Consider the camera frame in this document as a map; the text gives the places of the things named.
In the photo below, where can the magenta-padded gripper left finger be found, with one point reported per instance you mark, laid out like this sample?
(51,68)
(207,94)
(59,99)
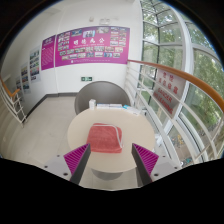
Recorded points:
(75,158)

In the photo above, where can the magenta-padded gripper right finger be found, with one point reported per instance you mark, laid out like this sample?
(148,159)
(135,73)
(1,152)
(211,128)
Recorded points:
(146,159)

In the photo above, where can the coral pink towel white trim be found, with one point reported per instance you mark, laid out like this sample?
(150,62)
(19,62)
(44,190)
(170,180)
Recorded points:
(103,138)

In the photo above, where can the grey round table base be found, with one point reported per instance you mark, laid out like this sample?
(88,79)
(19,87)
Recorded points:
(110,174)

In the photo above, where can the flat white blue box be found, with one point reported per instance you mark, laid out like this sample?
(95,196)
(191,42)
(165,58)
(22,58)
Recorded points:
(131,110)

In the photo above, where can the small upright white box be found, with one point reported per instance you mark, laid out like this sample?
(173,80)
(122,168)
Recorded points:
(92,104)

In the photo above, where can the red-lettered warning sign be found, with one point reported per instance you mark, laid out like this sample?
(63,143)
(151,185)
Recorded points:
(168,93)

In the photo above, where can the grey round shell chair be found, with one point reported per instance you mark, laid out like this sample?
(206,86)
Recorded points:
(100,91)

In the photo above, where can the green exit sign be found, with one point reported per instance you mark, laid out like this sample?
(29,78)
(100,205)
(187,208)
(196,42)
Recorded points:
(86,79)

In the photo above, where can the white stair railing wooden handrail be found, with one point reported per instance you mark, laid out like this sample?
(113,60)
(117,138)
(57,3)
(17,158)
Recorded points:
(15,103)

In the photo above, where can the narrow magenta text poster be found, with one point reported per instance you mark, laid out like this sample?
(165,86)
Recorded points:
(48,52)

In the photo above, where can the large magenta photo poster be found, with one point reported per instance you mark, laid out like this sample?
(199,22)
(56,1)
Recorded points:
(91,46)

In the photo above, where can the white photo wall poster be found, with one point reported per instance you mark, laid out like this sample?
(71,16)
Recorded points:
(35,65)
(25,78)
(18,84)

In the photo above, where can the white-framed glass window wall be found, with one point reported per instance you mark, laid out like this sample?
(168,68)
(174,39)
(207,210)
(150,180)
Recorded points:
(170,33)

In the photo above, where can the white wall emergency light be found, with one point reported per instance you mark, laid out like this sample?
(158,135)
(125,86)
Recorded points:
(104,21)

